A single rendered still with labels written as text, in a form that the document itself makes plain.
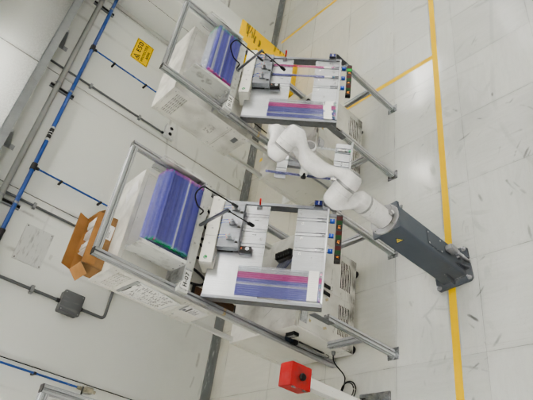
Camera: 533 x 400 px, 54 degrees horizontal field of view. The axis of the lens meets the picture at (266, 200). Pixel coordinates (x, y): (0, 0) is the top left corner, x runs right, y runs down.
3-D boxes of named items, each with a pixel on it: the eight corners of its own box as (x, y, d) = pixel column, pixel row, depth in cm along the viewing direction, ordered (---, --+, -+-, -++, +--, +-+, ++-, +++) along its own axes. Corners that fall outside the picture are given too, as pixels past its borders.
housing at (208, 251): (228, 209, 354) (225, 196, 342) (214, 274, 326) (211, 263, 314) (216, 208, 355) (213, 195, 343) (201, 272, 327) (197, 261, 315)
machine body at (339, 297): (362, 266, 397) (304, 229, 366) (358, 357, 357) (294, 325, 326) (300, 286, 439) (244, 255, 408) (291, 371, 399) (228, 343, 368)
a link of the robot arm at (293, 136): (344, 201, 288) (364, 178, 285) (346, 205, 277) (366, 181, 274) (274, 143, 285) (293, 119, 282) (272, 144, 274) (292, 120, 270)
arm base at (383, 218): (396, 199, 300) (377, 183, 291) (400, 226, 288) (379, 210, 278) (370, 213, 311) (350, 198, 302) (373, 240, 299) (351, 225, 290)
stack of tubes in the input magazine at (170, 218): (205, 186, 334) (170, 166, 321) (186, 257, 305) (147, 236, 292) (193, 194, 343) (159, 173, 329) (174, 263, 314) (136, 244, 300)
